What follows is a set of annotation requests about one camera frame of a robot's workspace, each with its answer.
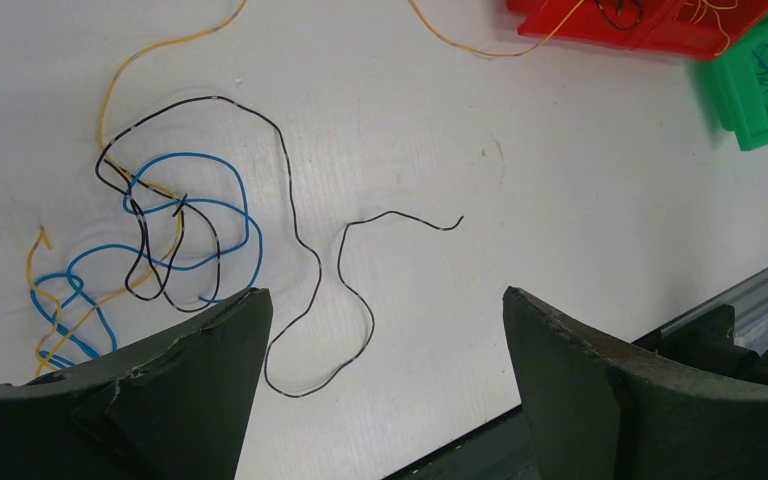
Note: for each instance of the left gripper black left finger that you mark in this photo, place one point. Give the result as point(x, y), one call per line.
point(174, 405)

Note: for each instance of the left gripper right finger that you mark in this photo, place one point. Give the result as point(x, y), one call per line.
point(598, 407)

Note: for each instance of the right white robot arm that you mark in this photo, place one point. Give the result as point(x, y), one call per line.
point(707, 344)

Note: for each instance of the green plastic bin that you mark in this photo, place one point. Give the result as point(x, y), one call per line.
point(734, 88)

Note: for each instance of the left red bin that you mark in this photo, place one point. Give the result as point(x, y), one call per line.
point(615, 24)

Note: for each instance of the red bin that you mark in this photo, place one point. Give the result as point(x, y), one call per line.
point(699, 30)
point(615, 24)

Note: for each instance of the right red bin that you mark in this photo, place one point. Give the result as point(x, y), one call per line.
point(699, 30)

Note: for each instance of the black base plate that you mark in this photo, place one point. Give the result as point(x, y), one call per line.
point(498, 449)

